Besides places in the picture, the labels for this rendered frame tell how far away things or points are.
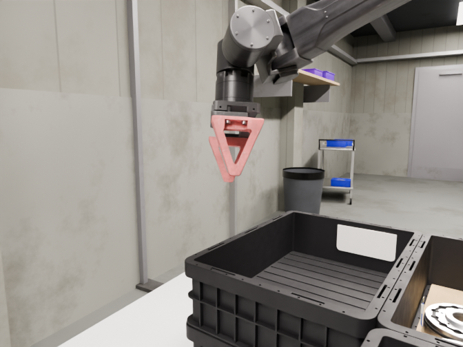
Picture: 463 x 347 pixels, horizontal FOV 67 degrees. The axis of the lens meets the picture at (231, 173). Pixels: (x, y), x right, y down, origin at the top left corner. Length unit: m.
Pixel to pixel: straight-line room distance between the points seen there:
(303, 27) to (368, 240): 0.49
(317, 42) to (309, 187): 3.34
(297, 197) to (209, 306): 3.32
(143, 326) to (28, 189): 1.28
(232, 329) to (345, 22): 0.47
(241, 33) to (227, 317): 0.41
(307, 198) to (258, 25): 3.45
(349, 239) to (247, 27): 0.55
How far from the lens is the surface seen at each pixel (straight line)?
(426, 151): 7.88
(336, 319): 0.47
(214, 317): 0.59
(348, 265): 0.86
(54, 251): 2.14
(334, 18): 0.52
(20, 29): 2.04
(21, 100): 1.97
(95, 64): 2.25
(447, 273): 0.82
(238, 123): 0.46
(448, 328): 0.63
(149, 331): 0.85
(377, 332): 0.44
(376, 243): 0.83
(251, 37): 0.46
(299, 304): 0.48
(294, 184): 3.83
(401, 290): 0.55
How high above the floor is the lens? 1.16
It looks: 9 degrees down
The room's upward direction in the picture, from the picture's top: straight up
